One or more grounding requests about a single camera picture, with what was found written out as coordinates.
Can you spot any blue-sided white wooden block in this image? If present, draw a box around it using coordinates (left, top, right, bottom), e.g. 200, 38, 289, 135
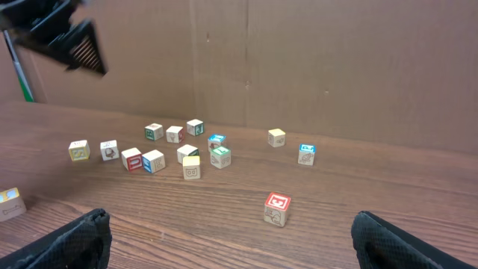
100, 140, 119, 161

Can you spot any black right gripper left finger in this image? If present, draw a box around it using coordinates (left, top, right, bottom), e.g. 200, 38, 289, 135
1, 208, 112, 269

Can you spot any blue-top P wooden block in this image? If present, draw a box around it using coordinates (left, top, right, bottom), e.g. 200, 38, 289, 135
298, 143, 316, 166

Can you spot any green-top L wooden block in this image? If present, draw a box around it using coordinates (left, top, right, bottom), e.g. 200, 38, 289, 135
211, 146, 232, 169

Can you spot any teal J wooden block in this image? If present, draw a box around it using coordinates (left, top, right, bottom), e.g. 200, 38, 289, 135
187, 119, 205, 136

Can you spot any white I wooden block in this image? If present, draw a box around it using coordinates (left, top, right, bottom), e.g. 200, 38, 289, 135
177, 144, 199, 164

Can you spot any plain yellow-top wooden block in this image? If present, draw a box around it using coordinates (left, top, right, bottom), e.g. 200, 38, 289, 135
267, 129, 286, 147

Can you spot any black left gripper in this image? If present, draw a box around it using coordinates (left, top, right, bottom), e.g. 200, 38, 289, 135
1, 0, 108, 75

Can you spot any green white pole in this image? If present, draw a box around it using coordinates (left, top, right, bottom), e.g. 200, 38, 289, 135
3, 30, 35, 102

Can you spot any red P wooden block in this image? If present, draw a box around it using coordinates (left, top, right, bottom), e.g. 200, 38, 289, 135
121, 147, 143, 171

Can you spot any green B wooden block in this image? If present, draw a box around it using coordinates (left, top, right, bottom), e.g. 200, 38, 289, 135
144, 123, 164, 140

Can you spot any brown cardboard backdrop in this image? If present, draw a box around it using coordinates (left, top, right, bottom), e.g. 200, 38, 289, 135
18, 1, 477, 154

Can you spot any red-sided white wooden block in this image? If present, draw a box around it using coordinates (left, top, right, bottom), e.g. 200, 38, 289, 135
166, 126, 184, 143

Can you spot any yellow-top bone wooden block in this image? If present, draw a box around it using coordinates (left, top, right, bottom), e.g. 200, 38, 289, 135
0, 188, 27, 222

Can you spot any blue B wooden block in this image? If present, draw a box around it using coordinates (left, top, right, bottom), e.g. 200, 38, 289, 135
142, 149, 166, 173

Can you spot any yellow S wooden block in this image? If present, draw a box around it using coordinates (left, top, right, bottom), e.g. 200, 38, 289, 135
68, 140, 90, 161

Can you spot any yellow-top face wooden block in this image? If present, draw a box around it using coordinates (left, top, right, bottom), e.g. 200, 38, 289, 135
182, 155, 201, 180

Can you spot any red-top C wooden block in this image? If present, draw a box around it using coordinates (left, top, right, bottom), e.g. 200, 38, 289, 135
263, 192, 291, 227

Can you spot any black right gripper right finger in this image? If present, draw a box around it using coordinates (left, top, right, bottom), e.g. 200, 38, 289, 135
351, 211, 475, 269

